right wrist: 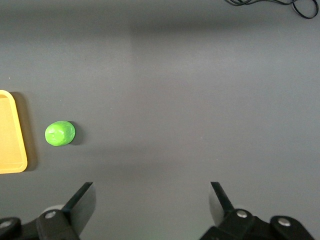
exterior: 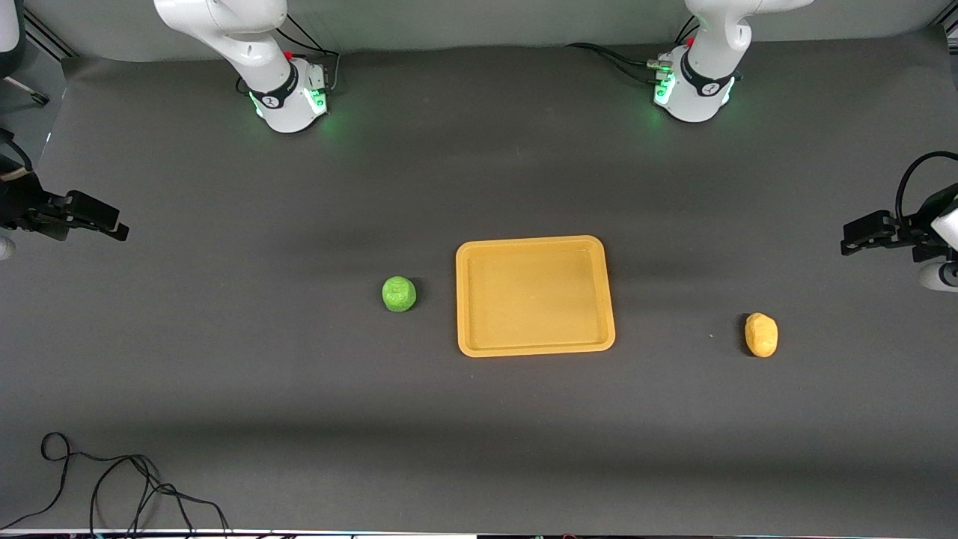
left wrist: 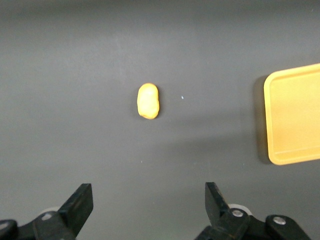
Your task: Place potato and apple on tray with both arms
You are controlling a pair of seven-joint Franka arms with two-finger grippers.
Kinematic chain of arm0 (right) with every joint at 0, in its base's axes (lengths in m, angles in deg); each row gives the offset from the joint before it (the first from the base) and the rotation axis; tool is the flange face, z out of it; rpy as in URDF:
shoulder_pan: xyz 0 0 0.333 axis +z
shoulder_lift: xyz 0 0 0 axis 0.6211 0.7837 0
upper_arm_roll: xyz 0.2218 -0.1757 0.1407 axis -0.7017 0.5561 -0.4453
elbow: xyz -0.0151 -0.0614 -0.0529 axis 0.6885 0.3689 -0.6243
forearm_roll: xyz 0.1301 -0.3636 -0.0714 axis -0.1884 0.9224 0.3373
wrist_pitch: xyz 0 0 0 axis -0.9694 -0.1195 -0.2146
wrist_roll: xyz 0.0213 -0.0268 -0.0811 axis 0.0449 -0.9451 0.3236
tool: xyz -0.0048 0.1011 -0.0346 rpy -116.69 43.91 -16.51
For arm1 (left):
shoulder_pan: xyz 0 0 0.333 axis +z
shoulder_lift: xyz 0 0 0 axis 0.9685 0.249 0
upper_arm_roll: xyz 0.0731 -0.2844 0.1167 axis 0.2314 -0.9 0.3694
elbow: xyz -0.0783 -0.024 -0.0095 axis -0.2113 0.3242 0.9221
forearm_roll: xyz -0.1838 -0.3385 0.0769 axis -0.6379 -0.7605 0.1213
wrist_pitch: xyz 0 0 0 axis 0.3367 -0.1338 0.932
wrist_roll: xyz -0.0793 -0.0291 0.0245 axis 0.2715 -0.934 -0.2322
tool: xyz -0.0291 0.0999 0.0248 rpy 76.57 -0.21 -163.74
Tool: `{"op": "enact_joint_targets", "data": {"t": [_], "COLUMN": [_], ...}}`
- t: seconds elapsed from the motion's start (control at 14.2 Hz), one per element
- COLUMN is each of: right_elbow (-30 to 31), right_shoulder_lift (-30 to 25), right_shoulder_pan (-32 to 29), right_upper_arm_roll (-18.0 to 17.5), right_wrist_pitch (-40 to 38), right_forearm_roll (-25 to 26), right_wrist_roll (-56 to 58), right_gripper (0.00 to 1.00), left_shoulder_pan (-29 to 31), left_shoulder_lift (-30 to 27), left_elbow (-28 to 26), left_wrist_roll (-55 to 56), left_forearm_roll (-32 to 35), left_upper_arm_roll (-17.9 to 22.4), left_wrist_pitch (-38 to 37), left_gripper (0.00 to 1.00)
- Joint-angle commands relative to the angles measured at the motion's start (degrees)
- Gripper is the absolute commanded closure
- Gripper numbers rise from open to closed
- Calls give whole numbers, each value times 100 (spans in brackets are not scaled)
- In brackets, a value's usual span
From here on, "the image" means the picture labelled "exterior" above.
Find yellow potato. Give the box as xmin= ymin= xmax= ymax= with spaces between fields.
xmin=744 ymin=312 xmax=779 ymax=359

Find green apple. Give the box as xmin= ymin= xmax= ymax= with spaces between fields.
xmin=382 ymin=275 xmax=418 ymax=313

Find yellow plastic tray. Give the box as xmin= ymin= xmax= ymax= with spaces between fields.
xmin=455 ymin=235 xmax=617 ymax=359

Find grey metal rod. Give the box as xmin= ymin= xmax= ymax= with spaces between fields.
xmin=0 ymin=73 xmax=51 ymax=107

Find dark grey table mat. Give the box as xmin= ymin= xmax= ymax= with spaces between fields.
xmin=0 ymin=26 xmax=958 ymax=534

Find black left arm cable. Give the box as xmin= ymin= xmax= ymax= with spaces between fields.
xmin=895 ymin=151 xmax=958 ymax=225

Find aluminium frame profile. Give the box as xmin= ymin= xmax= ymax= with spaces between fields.
xmin=16 ymin=9 xmax=77 ymax=61

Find thin black loose cable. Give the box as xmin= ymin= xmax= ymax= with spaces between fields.
xmin=0 ymin=431 xmax=233 ymax=539

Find black right arm base cables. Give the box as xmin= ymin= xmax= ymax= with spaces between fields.
xmin=238 ymin=11 xmax=342 ymax=97

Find thick black left base cable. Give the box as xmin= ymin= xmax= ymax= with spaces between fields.
xmin=565 ymin=43 xmax=671 ymax=79

